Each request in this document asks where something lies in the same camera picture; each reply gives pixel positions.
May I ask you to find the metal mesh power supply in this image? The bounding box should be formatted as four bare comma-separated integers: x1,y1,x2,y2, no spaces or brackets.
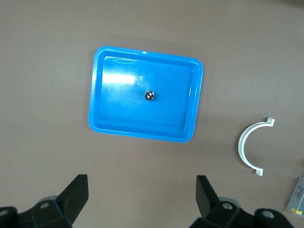
284,176,304,217

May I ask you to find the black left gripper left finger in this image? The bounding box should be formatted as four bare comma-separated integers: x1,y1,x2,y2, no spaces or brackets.
0,174,89,228

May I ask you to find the blue plastic tray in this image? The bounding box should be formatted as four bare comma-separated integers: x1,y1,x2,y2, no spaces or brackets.
88,46,205,143

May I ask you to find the large white half clamp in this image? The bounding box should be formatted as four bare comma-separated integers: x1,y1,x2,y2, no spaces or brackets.
237,117,276,177

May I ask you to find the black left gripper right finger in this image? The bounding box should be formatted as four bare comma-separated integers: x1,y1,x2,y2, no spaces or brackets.
189,175,298,228

